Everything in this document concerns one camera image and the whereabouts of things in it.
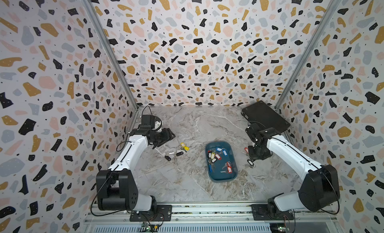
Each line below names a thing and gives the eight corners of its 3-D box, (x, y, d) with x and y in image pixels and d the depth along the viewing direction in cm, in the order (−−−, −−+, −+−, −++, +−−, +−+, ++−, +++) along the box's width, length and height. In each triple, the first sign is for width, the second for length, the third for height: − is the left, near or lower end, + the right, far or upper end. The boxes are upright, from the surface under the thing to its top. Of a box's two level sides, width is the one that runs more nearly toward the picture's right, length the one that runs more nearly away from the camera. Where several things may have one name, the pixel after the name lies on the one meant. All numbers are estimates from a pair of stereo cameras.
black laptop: (264, 140, 105) (267, 134, 100) (240, 113, 121) (241, 107, 116) (286, 129, 111) (290, 123, 106) (260, 105, 128) (263, 99, 123)
